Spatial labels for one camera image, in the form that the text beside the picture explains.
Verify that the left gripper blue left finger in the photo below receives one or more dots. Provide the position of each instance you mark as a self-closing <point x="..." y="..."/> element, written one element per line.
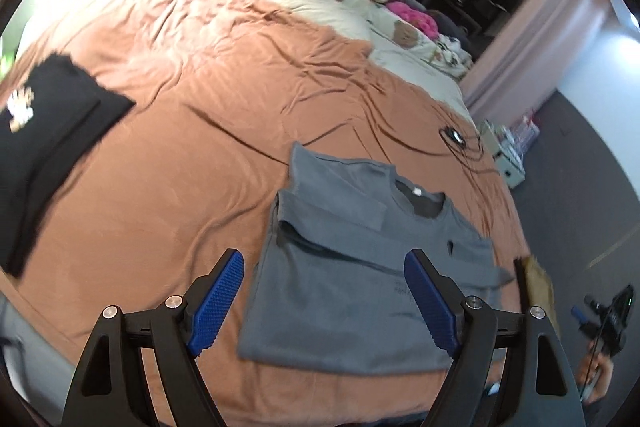
<point x="209" y="299"/>

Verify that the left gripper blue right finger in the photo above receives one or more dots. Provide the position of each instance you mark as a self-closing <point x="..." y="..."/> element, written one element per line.
<point x="438" y="299"/>

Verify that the grey t-shirt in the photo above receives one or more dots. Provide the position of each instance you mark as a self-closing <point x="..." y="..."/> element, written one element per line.
<point x="329" y="292"/>

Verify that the right hand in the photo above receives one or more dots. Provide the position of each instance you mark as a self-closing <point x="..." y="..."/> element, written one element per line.
<point x="594" y="371"/>

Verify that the folded black garment under mustard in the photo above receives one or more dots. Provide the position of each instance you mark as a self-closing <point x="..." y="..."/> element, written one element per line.
<point x="520" y="275"/>

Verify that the orange-brown bed blanket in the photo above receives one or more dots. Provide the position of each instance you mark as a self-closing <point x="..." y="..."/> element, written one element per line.
<point x="223" y="89"/>

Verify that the white bedside drawer cabinet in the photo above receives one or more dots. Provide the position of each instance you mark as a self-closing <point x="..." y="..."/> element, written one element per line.
<point x="498" y="145"/>

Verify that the striped gift bag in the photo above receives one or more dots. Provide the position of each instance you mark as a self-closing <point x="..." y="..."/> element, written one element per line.
<point x="525" y="132"/>

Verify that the cream bear print pillow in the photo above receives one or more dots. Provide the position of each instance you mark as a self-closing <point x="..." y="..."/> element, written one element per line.
<point x="442" y="52"/>

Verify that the folded black garment with print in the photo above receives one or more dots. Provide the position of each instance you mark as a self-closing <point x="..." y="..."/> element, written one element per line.
<point x="48" y="125"/>

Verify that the pink plush blanket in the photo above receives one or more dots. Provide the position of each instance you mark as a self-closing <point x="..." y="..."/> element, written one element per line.
<point x="416" y="18"/>

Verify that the right pink curtain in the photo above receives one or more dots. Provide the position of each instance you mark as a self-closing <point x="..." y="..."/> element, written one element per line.
<point x="526" y="62"/>

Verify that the cream bed sheet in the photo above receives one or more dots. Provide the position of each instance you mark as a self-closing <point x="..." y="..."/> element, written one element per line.
<point x="384" y="53"/>

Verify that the black device with cable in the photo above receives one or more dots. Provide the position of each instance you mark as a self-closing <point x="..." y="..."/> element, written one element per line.
<point x="431" y="138"/>

